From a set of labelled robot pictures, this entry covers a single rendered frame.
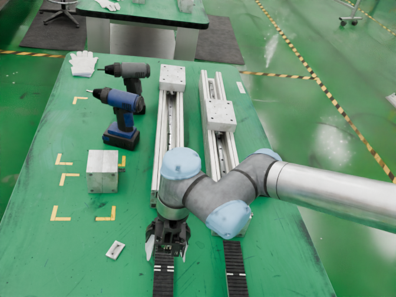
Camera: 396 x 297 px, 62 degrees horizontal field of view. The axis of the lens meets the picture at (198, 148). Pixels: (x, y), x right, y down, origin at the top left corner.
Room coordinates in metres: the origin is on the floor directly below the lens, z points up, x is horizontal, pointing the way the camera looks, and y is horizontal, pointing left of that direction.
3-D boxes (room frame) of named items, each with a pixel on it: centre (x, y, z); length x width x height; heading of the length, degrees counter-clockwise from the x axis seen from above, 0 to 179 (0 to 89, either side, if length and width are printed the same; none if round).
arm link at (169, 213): (0.47, 0.02, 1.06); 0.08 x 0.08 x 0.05
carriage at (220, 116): (1.10, -0.06, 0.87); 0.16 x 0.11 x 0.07; 10
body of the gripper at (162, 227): (0.46, 0.02, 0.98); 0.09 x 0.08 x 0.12; 10
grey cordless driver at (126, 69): (1.14, 0.34, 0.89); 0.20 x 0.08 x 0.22; 112
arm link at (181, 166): (0.47, 0.02, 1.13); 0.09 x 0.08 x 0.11; 55
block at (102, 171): (0.73, 0.27, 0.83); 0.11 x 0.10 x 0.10; 107
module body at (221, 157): (1.10, -0.06, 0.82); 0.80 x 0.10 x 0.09; 10
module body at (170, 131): (1.06, 0.13, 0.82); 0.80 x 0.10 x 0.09; 10
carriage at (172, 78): (1.31, 0.17, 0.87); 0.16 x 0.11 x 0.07; 10
